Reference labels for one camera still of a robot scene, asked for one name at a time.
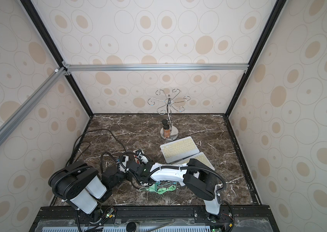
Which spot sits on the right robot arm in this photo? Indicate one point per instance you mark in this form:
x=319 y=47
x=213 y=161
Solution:
x=203 y=181

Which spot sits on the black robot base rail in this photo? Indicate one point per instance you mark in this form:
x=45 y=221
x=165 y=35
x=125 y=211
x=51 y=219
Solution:
x=157 y=219

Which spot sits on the light green charger plug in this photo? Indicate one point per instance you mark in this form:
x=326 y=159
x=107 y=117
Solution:
x=153 y=188

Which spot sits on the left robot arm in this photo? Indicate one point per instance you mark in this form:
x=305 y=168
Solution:
x=82 y=187

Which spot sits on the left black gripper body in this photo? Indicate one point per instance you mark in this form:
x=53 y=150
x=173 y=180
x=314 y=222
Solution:
x=120 y=177

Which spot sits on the orange spice bottle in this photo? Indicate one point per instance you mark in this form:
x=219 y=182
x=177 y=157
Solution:
x=167 y=131

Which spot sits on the white wireless keyboard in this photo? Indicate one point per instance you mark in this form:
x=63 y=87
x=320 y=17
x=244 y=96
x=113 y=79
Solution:
x=179 y=149
x=200 y=157

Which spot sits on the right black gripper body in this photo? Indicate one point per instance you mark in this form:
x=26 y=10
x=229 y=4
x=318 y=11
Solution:
x=136 y=167

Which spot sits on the aluminium left rail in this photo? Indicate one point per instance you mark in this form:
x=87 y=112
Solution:
x=18 y=116

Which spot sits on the aluminium back rail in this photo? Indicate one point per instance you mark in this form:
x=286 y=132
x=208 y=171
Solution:
x=156 y=67

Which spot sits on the chrome hook stand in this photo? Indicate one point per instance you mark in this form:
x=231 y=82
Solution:
x=167 y=109

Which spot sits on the beige red power strip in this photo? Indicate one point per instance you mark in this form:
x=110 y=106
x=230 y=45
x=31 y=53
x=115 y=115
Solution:
x=124 y=159

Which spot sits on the aluminium rail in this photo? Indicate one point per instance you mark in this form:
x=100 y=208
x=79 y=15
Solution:
x=18 y=116
x=156 y=67

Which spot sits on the dark spice bottle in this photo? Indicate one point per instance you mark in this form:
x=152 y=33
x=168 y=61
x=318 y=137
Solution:
x=165 y=124

